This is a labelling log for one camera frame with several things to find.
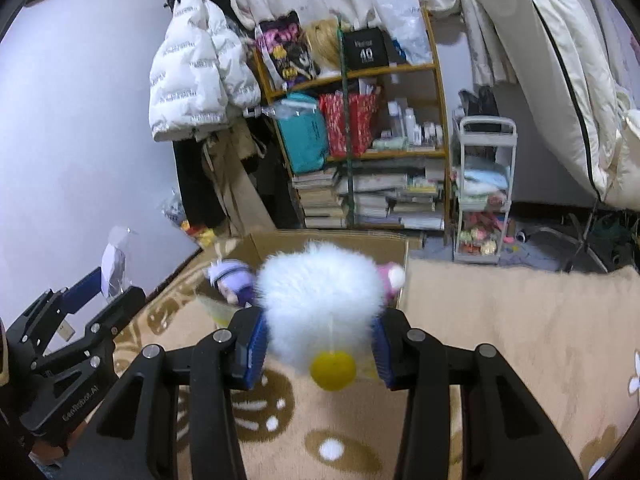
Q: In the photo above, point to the black pink printed bag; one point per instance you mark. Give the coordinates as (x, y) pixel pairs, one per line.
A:
(285, 50)

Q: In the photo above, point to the clear plastic wrapper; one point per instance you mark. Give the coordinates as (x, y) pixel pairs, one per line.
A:
(112, 260)

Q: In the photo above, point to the blonde wig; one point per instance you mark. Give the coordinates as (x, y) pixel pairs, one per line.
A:
(325, 40)

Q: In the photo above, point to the red patterned gift bag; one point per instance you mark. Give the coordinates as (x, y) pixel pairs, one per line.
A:
(350, 125)

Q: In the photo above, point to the light blue folded cloth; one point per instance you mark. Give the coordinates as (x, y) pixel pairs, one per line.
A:
(485, 180)

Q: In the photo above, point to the teal tote bag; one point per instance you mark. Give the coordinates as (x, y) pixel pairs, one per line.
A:
(305, 140)

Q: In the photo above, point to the clear plastic bag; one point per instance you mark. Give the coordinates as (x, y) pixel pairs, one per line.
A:
(405, 25)

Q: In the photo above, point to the white quilt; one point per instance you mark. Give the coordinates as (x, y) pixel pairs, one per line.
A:
(630, 160)

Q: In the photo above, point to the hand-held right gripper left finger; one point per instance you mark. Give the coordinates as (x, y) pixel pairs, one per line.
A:
(255, 345)

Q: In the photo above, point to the purple haired plush doll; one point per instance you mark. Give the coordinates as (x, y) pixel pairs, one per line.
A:
(230, 275)

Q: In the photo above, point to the black coat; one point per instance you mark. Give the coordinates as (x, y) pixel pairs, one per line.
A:
(192, 185)

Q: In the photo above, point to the white wall socket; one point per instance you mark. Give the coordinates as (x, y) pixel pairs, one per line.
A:
(65, 331)

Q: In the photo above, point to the white trolley cart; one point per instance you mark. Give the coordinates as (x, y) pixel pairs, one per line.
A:
(487, 125)

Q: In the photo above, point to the white puffer jacket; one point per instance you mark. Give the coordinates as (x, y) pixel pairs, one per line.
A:
(195, 75)

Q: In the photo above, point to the green pole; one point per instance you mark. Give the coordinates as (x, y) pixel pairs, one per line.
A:
(346, 110)

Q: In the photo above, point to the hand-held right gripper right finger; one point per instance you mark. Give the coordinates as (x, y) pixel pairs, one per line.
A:
(382, 355)

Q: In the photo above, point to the group of white cosmetic bottles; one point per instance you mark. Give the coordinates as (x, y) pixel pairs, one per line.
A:
(410, 125)

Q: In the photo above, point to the printed cardboard box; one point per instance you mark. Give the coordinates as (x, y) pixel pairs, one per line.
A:
(280, 250)

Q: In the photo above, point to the stack of books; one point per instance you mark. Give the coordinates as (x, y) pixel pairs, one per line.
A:
(320, 200)

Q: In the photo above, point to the pile of magazines and papers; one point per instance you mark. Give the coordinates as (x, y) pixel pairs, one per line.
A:
(395, 200)

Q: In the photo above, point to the pink white fluffy plush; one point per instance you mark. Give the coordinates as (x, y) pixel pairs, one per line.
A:
(320, 300)

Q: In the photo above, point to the pile of colourful small toys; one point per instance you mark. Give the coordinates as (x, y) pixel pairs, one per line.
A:
(480, 235)

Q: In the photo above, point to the black cardboard box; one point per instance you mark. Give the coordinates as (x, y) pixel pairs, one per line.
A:
(367, 50)

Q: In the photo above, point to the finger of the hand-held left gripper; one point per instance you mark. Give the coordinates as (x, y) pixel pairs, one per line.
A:
(82, 290)
(125, 305)

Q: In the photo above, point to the dark folding stand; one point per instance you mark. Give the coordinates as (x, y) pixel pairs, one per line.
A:
(607, 235)

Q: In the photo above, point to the wooden shelf rack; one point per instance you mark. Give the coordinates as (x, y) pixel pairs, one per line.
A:
(442, 110)

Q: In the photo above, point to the beige patterned blanket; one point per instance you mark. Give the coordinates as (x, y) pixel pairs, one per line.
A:
(500, 335)

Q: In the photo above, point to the plastic bag of toys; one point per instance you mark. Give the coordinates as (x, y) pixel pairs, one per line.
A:
(200, 232)

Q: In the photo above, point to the white folded mattress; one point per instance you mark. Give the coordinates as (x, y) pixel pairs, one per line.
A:
(560, 60)

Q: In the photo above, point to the beige coat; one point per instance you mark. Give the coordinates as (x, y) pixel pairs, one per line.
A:
(235, 185)

